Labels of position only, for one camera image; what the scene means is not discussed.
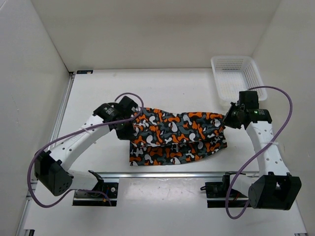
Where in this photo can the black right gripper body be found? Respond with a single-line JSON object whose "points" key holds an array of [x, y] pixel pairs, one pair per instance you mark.
{"points": [[231, 119]]}

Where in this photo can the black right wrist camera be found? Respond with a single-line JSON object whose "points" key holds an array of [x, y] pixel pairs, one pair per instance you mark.
{"points": [[248, 100]]}

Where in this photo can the white perforated plastic basket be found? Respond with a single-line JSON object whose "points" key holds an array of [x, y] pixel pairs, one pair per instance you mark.
{"points": [[233, 74]]}

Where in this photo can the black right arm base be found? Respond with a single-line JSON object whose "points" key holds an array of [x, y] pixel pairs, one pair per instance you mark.
{"points": [[217, 184]]}

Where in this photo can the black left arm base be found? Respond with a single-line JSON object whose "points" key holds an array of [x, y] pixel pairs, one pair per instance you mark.
{"points": [[103, 194]]}

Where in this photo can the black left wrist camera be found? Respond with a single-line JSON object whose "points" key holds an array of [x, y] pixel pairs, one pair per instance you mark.
{"points": [[127, 106]]}

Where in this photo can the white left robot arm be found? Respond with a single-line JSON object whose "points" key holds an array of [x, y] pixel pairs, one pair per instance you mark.
{"points": [[53, 167]]}

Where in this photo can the aluminium table edge rail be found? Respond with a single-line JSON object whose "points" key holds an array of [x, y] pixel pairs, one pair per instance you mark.
{"points": [[162, 175]]}

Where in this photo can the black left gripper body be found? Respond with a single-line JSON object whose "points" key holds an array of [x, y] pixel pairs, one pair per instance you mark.
{"points": [[125, 131]]}

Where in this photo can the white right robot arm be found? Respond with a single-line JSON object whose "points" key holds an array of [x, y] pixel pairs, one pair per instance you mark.
{"points": [[276, 188]]}

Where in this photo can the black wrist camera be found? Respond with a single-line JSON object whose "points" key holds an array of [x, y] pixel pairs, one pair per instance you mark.
{"points": [[248, 100], [127, 106]]}

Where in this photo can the orange camouflage shorts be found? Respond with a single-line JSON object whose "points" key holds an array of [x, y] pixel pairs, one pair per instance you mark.
{"points": [[163, 138]]}

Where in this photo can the dark label sticker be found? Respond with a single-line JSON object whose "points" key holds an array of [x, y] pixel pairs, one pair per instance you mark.
{"points": [[84, 72]]}

